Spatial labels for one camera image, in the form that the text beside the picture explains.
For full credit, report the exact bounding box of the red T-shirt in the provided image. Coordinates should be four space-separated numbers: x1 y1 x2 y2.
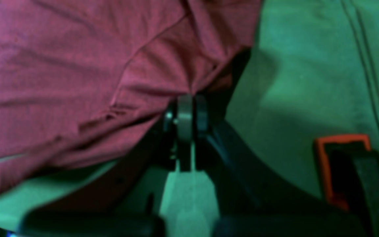
0 0 262 194

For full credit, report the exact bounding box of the left orange black clamp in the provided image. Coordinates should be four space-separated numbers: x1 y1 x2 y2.
313 134 379 237

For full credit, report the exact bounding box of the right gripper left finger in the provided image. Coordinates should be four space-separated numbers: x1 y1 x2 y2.
18 95 193 237

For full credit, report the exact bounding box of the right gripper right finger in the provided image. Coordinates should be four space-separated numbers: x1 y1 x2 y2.
194 95 367 237

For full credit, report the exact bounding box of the green table cloth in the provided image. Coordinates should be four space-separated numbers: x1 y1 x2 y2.
0 0 379 237

